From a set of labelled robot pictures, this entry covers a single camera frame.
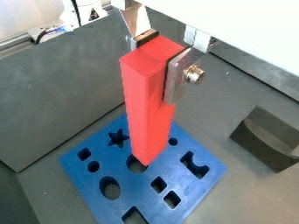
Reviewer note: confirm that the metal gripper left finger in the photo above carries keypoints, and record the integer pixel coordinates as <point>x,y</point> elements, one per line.
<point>139,31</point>

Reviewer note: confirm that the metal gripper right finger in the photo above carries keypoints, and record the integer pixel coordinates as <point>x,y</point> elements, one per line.
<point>183,66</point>

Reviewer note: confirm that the red rectangular block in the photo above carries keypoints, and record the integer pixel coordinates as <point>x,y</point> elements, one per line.
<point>148,114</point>

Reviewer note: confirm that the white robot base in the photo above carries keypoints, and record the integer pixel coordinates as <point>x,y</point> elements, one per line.
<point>80,12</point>

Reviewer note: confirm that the dark grey foam mat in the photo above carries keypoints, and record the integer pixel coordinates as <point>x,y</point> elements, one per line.
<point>58,87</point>

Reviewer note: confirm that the black curved block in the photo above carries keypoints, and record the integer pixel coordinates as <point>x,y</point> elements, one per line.
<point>268,138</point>

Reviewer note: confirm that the blue shape sorter board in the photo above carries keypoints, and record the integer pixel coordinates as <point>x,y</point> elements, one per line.
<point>127,193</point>

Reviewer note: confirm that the aluminium frame rail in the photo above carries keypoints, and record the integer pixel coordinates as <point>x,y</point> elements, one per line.
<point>31,38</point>

